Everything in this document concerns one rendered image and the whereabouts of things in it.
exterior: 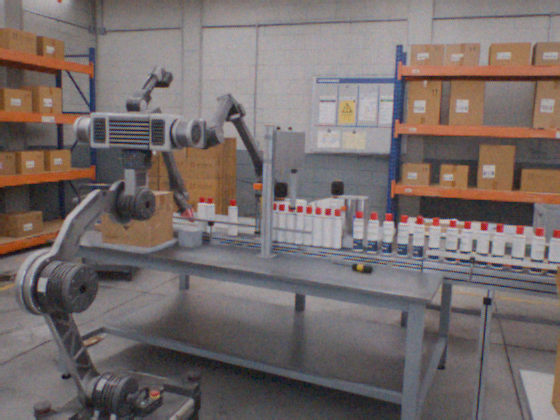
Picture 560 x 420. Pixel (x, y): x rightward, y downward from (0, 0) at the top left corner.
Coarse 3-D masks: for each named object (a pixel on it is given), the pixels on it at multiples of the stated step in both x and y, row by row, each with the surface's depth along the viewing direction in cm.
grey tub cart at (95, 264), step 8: (80, 184) 466; (88, 184) 466; (96, 184) 466; (104, 184) 466; (112, 184) 467; (80, 192) 469; (72, 200) 477; (80, 200) 471; (88, 264) 487; (96, 264) 488; (104, 264) 488; (112, 264) 488; (120, 264) 488
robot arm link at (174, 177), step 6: (168, 156) 293; (168, 162) 295; (174, 162) 298; (168, 168) 297; (174, 168) 298; (168, 174) 299; (174, 174) 298; (174, 180) 300; (180, 180) 303; (174, 186) 302
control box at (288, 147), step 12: (276, 132) 255; (288, 132) 257; (300, 132) 261; (276, 144) 255; (288, 144) 258; (300, 144) 262; (276, 156) 256; (288, 156) 259; (300, 156) 263; (276, 168) 257; (288, 168) 260; (300, 168) 264
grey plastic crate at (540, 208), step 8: (536, 208) 366; (544, 208) 346; (552, 208) 371; (536, 216) 365; (544, 216) 343; (552, 216) 337; (536, 224) 364; (544, 224) 342; (552, 224) 337; (544, 232) 341; (552, 232) 338
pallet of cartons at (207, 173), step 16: (224, 144) 631; (160, 160) 620; (176, 160) 615; (192, 160) 610; (208, 160) 605; (224, 160) 635; (160, 176) 624; (192, 176) 613; (208, 176) 608; (224, 176) 639; (192, 192) 615; (208, 192) 611; (224, 192) 643; (176, 208) 623; (224, 208) 646
